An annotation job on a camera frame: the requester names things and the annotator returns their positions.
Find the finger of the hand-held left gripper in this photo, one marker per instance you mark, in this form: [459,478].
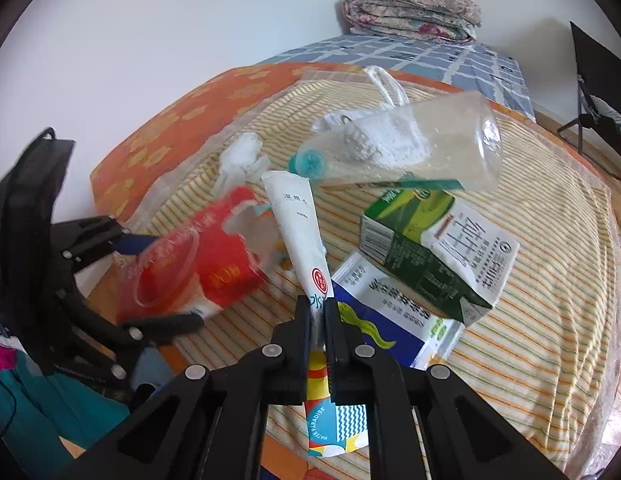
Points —
[98,237]
[140,332]

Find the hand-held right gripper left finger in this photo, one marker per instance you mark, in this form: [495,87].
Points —
[302,321]

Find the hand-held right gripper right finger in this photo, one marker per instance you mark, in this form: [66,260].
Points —
[331,321]

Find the blue white carton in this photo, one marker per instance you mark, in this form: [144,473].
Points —
[390,320]

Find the clear plastic cup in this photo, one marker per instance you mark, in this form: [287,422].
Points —
[165,272]

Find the red plastic packet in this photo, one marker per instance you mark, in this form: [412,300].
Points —
[225,265]

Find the green milk carton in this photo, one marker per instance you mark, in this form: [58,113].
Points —
[440,255]

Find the white plastic bag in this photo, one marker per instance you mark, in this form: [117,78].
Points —
[243,152]
[375,121]

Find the clear plastic bottle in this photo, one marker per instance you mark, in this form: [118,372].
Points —
[440,145]

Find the magenta cloth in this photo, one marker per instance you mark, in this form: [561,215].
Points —
[0,355]

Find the orange floral sheet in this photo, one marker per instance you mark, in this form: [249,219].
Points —
[155,135]

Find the teal cloth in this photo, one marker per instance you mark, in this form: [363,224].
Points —
[40,402]

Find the yellow striped cloth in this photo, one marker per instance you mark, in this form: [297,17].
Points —
[540,335]

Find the blue checked bed sheet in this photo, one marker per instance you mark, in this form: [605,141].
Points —
[390,55]

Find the folded floral quilt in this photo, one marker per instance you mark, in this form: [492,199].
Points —
[410,12]

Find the black folding chair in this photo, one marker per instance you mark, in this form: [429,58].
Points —
[590,55]

